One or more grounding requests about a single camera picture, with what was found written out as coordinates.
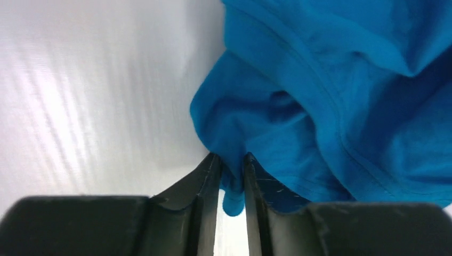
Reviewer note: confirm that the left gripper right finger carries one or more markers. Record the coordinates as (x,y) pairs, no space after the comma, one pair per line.
(280,222)

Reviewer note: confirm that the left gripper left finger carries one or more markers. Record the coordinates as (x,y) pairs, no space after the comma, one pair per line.
(181,220)

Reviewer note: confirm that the bright blue t-shirt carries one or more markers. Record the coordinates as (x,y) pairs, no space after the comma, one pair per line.
(338,100)

